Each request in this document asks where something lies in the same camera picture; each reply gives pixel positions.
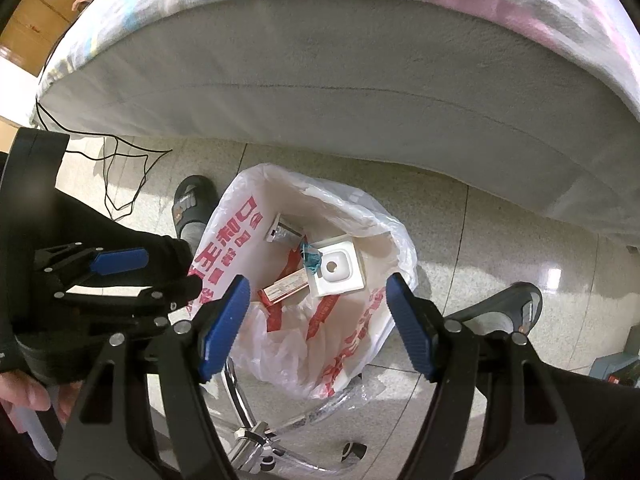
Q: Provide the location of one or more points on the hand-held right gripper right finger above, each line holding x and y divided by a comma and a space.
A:
412, 330

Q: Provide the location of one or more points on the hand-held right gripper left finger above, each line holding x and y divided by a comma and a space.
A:
222, 330

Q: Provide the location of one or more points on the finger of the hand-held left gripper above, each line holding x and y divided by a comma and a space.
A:
120, 262
165, 294

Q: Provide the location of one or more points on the white plastic bag red print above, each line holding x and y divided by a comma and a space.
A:
350, 340

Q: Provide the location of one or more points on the red and white small box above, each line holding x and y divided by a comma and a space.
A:
285, 287

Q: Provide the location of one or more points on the white square box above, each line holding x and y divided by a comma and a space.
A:
346, 274

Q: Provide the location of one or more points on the blue wrapper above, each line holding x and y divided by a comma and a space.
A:
312, 260

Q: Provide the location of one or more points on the silver foil sachet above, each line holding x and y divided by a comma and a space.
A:
285, 232

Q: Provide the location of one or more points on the person's left hand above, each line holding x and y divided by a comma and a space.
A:
25, 395

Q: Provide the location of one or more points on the person's left leg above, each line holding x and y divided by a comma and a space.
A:
125, 232

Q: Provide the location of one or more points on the person's left black slipper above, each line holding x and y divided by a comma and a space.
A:
192, 202

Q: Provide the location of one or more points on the person's black slipper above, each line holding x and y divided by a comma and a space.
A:
505, 300
192, 202

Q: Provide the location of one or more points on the person's right black slipper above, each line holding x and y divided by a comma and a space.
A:
505, 300

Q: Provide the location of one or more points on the chrome chair base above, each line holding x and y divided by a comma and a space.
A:
260, 427

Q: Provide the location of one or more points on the wooden wardrobe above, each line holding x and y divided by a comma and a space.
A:
35, 20

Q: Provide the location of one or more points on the blue cardboard box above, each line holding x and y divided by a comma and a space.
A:
616, 366

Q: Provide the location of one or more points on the bed with circle-print sheet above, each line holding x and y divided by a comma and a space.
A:
325, 85

